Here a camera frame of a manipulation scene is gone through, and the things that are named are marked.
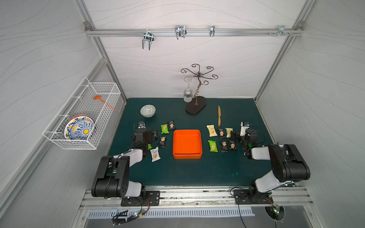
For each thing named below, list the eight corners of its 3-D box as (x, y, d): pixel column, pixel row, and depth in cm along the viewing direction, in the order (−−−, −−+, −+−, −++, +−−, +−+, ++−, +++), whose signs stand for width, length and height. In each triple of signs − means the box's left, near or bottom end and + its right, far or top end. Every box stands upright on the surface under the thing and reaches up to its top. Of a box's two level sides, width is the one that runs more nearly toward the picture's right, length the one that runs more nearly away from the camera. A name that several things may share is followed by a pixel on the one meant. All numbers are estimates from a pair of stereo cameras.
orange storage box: (172, 158, 90) (171, 155, 86) (174, 133, 102) (173, 129, 98) (201, 158, 90) (202, 155, 86) (199, 133, 102) (200, 129, 98)
